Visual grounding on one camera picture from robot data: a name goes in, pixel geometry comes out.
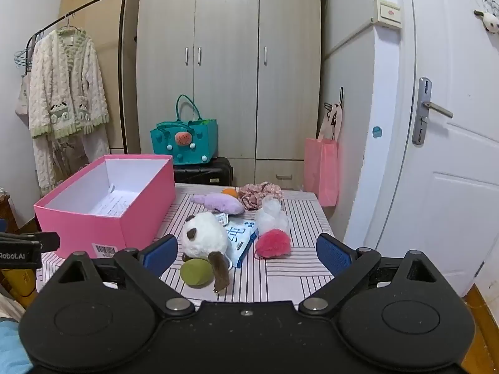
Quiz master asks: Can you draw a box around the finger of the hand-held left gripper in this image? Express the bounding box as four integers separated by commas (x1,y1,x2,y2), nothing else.
0,232,61,253

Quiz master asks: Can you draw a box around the pink bunny hanging bag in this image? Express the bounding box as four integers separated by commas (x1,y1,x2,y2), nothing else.
317,86,344,141

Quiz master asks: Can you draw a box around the pink paper bag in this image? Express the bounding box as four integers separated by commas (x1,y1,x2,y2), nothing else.
303,137,339,207

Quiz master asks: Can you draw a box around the teal felt tote bag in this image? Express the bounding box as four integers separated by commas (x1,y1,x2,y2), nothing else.
150,94,219,165

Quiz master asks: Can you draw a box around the small hanging plush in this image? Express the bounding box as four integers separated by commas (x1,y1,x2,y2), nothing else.
474,9,499,36

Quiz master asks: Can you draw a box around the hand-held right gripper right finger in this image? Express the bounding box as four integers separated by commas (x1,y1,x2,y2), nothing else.
298,233,449,315

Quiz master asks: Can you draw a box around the cream fluffy cardigan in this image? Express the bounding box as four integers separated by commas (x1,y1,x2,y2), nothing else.
28,27,110,140

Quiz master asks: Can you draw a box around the purple plush toy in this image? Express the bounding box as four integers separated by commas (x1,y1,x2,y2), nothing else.
190,193,245,216

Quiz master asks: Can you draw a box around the yellow object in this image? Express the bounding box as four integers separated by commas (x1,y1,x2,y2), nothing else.
0,269,40,308

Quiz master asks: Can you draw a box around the red fluffy pompom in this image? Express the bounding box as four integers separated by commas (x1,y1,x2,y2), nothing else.
254,229,292,260

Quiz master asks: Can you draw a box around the beige wardrobe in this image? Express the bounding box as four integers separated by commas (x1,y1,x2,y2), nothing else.
134,0,324,191

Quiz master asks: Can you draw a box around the white brown plush dog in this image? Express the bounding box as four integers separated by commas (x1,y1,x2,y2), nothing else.
178,212,231,294

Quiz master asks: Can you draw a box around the pink cardboard box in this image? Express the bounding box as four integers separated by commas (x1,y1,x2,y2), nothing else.
34,154,177,260

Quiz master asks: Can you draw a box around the white fluffy soft toy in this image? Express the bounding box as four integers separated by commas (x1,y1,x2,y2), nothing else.
255,196,291,238

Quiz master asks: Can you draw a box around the light blue cloth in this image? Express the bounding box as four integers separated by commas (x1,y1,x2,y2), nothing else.
0,317,24,363

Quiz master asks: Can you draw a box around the blue white packet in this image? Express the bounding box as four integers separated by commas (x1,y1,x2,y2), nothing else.
224,218,259,269

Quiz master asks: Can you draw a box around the wire clothes hanger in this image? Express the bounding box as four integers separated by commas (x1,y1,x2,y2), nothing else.
13,31,40,71

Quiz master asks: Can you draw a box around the pink floral scrunchie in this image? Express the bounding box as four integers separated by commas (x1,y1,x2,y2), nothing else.
238,181,283,211

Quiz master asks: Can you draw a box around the black clothes rack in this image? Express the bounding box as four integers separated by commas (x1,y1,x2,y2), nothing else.
25,0,129,154

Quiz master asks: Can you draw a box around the cream wall switch box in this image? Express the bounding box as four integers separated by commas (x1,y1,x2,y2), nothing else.
370,0,403,29

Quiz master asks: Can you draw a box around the white door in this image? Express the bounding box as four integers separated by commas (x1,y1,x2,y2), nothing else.
343,0,499,299

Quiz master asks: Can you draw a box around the black suitcase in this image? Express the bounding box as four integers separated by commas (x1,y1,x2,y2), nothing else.
172,156,234,186

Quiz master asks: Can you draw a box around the white hanging cloth bag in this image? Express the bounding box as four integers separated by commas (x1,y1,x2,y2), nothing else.
15,72,32,117

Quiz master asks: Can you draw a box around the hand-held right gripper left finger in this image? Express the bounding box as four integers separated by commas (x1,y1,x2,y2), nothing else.
51,235,196,317

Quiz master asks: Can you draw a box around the striped pink tablecloth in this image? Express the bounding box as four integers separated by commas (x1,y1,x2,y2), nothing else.
37,182,340,304

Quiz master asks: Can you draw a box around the olive green plush ball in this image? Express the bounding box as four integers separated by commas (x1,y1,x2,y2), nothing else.
180,258,214,288

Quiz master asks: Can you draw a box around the metal door handle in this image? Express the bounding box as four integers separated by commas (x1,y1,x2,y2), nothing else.
412,77,454,146

